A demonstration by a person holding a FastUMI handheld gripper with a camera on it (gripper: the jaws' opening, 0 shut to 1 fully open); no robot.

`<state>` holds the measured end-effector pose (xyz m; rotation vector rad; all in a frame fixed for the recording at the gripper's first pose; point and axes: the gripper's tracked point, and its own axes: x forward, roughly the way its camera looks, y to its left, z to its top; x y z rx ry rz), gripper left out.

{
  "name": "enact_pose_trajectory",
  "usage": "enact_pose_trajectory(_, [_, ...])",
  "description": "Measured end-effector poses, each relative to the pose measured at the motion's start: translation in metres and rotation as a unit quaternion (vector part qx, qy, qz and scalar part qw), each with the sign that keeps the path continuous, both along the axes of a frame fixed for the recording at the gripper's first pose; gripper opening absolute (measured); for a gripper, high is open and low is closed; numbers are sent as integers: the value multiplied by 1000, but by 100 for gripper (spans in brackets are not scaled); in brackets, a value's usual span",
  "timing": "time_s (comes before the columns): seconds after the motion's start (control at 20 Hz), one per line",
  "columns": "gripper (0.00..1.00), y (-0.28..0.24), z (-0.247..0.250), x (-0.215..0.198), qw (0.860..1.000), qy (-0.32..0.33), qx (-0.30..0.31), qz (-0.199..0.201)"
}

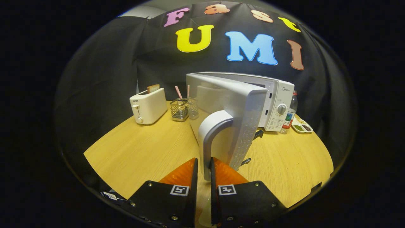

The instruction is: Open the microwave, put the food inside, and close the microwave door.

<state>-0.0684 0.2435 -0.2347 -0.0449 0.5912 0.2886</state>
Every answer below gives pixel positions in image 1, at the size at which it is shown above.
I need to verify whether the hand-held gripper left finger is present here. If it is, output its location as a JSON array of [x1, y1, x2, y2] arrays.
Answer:
[[127, 157, 199, 228]]

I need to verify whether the clear plastic water bottle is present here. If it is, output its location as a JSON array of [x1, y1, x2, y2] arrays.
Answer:
[[280, 91, 298, 134]]

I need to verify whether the white microwave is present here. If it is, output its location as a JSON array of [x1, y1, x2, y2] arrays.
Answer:
[[186, 72, 295, 181]]

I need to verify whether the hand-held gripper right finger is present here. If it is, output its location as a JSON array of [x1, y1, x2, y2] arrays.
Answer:
[[210, 157, 288, 228]]

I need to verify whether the white toaster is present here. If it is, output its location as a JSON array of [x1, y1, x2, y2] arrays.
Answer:
[[129, 87, 168, 125]]

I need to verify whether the white divided snack tray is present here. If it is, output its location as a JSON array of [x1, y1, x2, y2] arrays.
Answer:
[[291, 117, 314, 133]]

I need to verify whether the clear glass cup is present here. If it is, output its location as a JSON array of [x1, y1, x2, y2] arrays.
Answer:
[[188, 98, 199, 119]]

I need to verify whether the black backdrop cloth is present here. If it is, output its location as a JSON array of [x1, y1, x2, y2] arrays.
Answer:
[[54, 2, 358, 178]]

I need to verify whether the wire utensil basket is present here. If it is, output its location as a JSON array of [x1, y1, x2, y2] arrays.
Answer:
[[170, 98, 189, 122]]

